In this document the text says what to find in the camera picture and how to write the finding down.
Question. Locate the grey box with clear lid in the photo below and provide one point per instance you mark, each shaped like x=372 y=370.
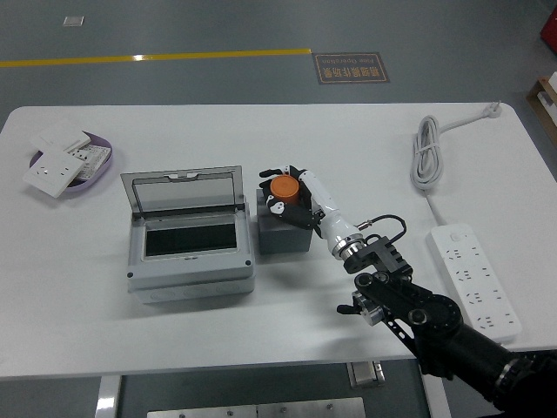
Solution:
x=191 y=270

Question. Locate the grey table bracket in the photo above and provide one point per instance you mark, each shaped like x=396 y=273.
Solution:
x=365 y=374

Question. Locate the orange cylinder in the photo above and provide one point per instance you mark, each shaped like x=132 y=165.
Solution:
x=285 y=187

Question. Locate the white printed socket panel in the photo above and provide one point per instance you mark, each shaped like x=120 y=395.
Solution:
x=93 y=159

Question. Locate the purple tray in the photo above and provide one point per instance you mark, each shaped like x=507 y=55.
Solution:
x=93 y=183

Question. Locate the brown floor sign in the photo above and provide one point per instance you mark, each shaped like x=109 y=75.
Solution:
x=351 y=68

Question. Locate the white switch panel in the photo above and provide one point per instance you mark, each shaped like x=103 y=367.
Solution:
x=58 y=137

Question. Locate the metal base plate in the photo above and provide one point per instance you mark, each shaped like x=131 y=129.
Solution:
x=257 y=409

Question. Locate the grey floor outlet plate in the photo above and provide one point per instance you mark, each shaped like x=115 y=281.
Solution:
x=73 y=20

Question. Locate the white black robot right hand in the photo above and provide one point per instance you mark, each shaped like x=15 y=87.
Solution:
x=328 y=213

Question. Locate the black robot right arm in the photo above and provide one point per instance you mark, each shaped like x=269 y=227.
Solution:
x=435 y=313

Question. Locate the grey cube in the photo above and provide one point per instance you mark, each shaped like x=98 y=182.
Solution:
x=283 y=237

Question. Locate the wooden crate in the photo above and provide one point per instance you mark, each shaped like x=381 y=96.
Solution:
x=537 y=102

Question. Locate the red box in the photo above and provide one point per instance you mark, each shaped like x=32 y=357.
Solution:
x=549 y=28

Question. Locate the white table leg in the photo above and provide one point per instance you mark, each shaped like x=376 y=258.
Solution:
x=106 y=398
x=437 y=400

